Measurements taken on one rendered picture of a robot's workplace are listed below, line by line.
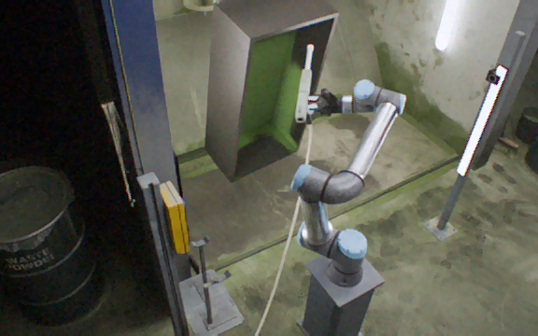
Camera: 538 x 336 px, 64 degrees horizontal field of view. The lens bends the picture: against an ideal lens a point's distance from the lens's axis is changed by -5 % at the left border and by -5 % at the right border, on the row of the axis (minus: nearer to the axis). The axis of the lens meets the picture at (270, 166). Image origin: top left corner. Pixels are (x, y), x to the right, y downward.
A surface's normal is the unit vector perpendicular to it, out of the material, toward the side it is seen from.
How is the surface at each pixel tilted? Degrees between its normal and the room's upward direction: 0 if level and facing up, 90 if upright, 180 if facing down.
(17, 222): 0
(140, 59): 90
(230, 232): 0
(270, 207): 0
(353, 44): 57
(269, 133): 12
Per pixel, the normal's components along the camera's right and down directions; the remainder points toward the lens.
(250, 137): 0.15, -0.62
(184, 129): 0.44, 0.08
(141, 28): 0.51, 0.58
